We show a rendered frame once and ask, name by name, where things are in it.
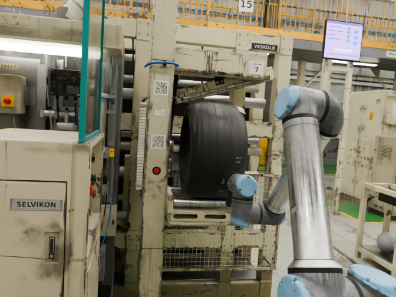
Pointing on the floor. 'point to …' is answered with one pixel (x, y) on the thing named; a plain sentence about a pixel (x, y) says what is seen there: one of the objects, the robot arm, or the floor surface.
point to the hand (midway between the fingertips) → (224, 184)
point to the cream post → (150, 261)
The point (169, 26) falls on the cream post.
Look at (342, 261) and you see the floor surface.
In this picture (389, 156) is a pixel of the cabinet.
